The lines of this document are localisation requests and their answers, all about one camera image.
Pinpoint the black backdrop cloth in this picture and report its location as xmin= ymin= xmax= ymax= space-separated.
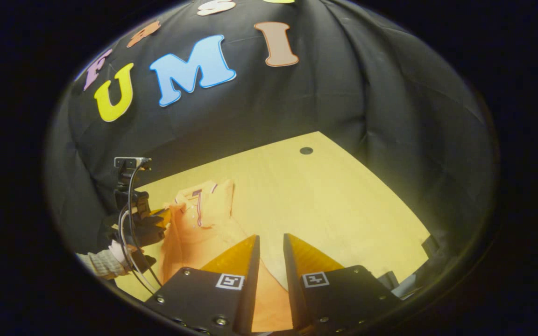
xmin=45 ymin=0 xmax=498 ymax=304

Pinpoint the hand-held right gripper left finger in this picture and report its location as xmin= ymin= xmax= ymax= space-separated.
xmin=144 ymin=234 xmax=262 ymax=336

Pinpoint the white cable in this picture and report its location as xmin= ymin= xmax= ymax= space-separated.
xmin=118 ymin=208 xmax=157 ymax=294

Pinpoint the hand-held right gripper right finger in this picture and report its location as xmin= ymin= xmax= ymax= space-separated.
xmin=283 ymin=232 xmax=404 ymax=336

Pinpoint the black cable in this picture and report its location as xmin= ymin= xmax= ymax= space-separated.
xmin=127 ymin=161 xmax=163 ymax=287

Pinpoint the orange polo T-shirt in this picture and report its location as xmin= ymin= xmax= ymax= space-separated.
xmin=159 ymin=179 xmax=295 ymax=333

